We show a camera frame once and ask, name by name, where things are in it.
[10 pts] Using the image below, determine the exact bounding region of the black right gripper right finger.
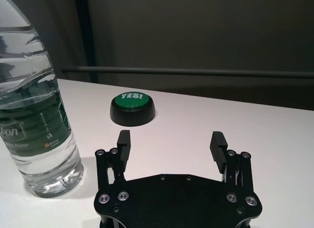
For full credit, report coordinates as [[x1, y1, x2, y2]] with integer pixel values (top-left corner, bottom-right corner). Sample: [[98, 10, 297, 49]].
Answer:
[[209, 131, 253, 189]]

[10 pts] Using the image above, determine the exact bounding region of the green YES button black base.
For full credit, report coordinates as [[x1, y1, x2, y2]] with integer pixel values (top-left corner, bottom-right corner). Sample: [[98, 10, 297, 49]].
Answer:
[[109, 92, 156, 127]]

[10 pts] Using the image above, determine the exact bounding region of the clear water bottle green label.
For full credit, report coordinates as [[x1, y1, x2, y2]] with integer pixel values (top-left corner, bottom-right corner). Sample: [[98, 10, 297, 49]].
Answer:
[[0, 0, 84, 199]]

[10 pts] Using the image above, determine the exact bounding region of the thin grey horizontal rail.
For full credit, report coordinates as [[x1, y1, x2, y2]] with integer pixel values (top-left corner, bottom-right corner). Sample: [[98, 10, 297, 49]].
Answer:
[[61, 65, 314, 78]]

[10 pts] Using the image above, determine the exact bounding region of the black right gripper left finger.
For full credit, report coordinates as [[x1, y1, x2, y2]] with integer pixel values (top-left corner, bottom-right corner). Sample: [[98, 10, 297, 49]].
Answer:
[[95, 130, 132, 192]]

